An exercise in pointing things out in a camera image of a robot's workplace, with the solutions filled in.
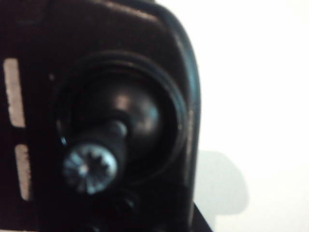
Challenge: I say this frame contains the black handheld remote control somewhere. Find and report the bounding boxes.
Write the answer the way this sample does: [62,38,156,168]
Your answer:
[0,0,213,232]

